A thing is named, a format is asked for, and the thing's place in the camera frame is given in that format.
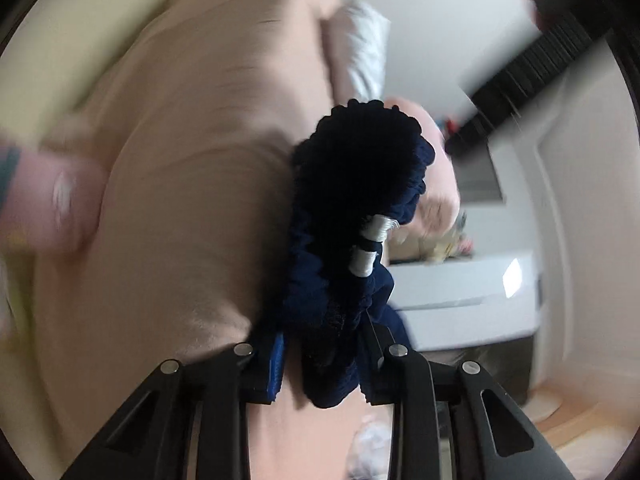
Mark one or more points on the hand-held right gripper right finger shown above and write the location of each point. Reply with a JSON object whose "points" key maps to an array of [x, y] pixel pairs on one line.
{"points": [[380, 375]]}

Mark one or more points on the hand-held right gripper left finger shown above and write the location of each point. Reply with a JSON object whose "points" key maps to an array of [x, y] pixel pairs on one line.
{"points": [[276, 370]]}

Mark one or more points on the grey door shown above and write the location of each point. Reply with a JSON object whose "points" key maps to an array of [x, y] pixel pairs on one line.
{"points": [[480, 180]]}

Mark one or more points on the rolled pink quilt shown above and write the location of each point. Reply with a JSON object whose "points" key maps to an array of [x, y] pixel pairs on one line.
{"points": [[440, 195]]}

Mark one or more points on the white folded shirt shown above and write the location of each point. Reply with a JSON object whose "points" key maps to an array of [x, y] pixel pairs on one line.
{"points": [[365, 45]]}

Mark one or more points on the bed with pink sheet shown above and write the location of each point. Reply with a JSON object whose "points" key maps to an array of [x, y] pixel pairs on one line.
{"points": [[200, 160]]}

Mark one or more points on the pink printed fleece cloth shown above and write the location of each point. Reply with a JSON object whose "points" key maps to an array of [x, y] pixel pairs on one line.
{"points": [[55, 200]]}

